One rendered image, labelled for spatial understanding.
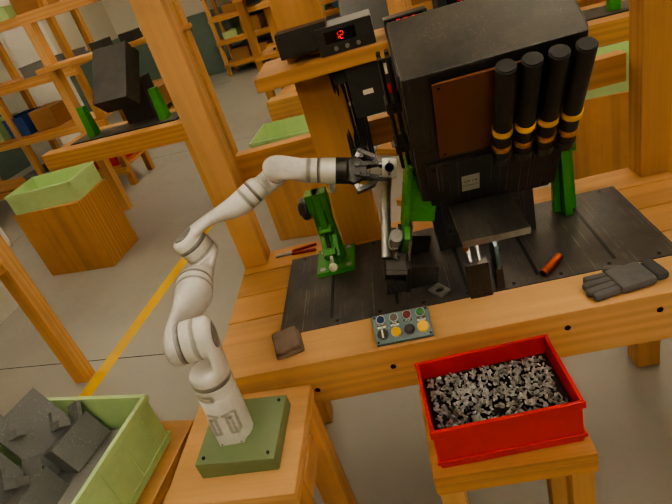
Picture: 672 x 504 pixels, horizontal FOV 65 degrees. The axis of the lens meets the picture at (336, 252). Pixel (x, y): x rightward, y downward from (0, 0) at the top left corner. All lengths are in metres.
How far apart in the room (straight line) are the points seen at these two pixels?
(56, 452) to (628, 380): 2.06
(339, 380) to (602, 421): 1.22
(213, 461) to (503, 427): 0.65
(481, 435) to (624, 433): 1.20
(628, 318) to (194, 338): 1.03
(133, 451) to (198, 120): 0.99
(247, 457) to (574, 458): 0.70
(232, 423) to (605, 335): 0.94
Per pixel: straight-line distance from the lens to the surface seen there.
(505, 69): 1.07
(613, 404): 2.42
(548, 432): 1.24
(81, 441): 1.63
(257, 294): 1.83
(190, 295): 1.28
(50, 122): 7.15
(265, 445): 1.30
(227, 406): 1.26
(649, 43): 1.89
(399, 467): 2.29
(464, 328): 1.40
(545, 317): 1.41
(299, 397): 1.43
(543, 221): 1.78
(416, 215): 1.46
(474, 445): 1.22
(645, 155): 2.01
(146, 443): 1.53
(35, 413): 1.66
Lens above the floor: 1.81
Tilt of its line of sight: 30 degrees down
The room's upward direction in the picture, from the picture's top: 18 degrees counter-clockwise
